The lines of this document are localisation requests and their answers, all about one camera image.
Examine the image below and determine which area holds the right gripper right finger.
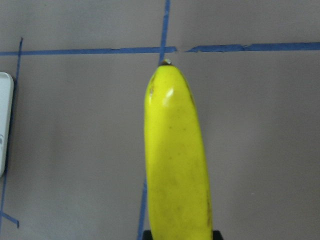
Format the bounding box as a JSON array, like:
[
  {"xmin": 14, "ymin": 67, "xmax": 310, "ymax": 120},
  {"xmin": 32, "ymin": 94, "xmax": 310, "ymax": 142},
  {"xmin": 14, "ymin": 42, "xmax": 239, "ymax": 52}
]
[{"xmin": 212, "ymin": 230, "xmax": 223, "ymax": 240}]

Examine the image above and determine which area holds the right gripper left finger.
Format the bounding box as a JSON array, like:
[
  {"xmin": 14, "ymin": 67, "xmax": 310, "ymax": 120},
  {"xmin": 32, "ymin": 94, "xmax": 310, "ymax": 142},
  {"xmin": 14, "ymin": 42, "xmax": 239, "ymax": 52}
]
[{"xmin": 142, "ymin": 230, "xmax": 153, "ymax": 240}]

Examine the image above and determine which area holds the white rectangular plastic tray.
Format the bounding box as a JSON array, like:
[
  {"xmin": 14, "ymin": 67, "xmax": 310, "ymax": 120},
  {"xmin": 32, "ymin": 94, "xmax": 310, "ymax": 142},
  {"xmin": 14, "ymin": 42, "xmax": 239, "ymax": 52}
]
[{"xmin": 0, "ymin": 72, "xmax": 14, "ymax": 177}]

